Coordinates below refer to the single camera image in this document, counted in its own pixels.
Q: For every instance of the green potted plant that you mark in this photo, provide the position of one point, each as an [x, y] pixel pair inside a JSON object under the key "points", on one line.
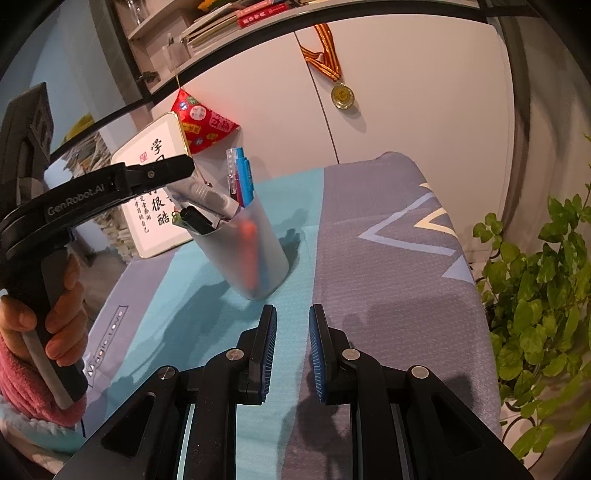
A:
{"points": [[531, 314]]}

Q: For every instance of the white calligraphy sign board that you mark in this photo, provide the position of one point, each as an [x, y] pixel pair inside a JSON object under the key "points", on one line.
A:
{"points": [[152, 230]]}

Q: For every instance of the blue pen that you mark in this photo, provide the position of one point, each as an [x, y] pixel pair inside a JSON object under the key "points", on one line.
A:
{"points": [[244, 180]]}

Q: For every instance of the red hardcover books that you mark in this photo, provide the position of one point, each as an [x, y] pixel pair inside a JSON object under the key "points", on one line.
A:
{"points": [[258, 14]]}

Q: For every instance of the teal grey printed tablecloth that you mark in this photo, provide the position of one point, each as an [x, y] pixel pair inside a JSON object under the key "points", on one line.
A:
{"points": [[378, 277]]}

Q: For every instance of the tall pile of paper books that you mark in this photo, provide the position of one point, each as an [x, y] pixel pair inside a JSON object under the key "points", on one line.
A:
{"points": [[87, 161]]}

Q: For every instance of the stack of white magazines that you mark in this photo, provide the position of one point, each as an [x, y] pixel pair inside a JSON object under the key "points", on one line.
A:
{"points": [[207, 27]]}

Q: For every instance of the black pen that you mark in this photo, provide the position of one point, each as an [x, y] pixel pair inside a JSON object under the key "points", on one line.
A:
{"points": [[198, 221]]}

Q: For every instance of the dark framed glass cabinet door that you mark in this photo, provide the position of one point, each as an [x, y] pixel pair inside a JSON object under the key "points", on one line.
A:
{"points": [[545, 69], [69, 69]]}

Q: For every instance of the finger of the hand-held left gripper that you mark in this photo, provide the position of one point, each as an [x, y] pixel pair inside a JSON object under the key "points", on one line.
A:
{"points": [[157, 173]]}

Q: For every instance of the green clear pen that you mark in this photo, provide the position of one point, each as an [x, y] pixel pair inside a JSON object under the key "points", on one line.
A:
{"points": [[178, 220]]}

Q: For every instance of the red hanging pouch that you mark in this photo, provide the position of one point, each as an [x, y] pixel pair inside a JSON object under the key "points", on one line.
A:
{"points": [[203, 120]]}

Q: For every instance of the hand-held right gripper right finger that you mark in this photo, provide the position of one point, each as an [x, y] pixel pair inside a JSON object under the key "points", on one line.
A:
{"points": [[315, 350]]}

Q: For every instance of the translucent pen cup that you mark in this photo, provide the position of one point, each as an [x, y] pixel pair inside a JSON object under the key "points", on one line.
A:
{"points": [[277, 258]]}

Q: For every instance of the person's left hand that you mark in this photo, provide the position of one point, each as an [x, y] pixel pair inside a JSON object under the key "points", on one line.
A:
{"points": [[69, 314]]}

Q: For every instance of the drinking glass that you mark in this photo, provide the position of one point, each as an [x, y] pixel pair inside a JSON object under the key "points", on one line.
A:
{"points": [[134, 11]]}

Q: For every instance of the white correction tape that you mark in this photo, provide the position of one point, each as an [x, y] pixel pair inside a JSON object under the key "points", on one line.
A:
{"points": [[205, 194]]}

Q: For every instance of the orange red pen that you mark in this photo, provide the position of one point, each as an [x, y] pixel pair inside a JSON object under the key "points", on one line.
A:
{"points": [[249, 251]]}

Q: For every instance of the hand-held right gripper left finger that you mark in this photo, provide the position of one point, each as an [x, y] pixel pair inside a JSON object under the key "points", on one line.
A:
{"points": [[270, 350]]}

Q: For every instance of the gold medal with striped ribbon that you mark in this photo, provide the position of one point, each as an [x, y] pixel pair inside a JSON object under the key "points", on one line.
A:
{"points": [[342, 94]]}

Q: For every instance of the person's left forearm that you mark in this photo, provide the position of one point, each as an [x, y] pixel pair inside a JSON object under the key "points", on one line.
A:
{"points": [[23, 392]]}

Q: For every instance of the grey wall bookshelf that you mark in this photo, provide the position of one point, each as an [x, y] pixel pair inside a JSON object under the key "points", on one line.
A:
{"points": [[157, 27]]}

